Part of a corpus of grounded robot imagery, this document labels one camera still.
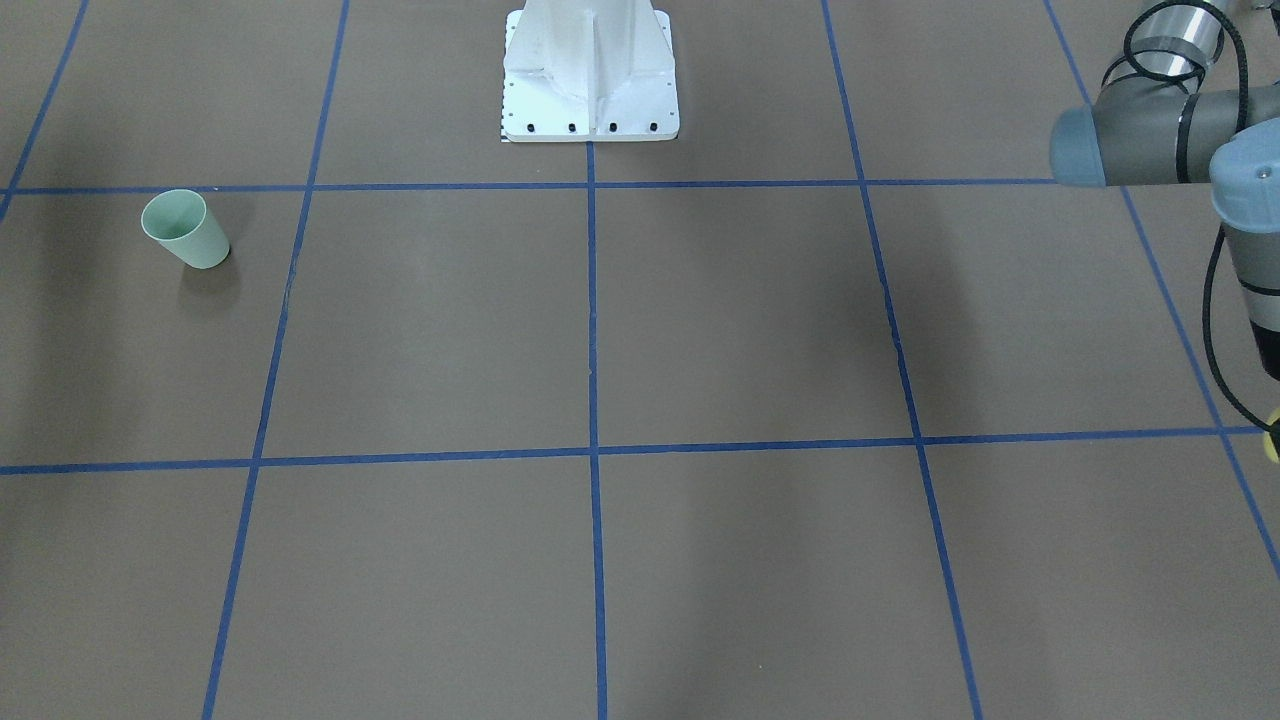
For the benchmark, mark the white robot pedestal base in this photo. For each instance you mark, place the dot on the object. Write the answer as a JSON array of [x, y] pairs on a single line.
[[589, 72]]

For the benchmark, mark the yellow cup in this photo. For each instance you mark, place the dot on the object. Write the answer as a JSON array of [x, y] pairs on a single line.
[[1271, 437]]

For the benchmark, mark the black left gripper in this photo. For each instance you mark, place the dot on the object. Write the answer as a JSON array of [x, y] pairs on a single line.
[[1270, 352]]

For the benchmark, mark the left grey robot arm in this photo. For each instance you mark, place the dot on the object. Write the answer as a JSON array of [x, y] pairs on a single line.
[[1153, 123]]

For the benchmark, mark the light green cup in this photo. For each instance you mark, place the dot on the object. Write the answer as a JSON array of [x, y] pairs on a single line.
[[183, 223]]

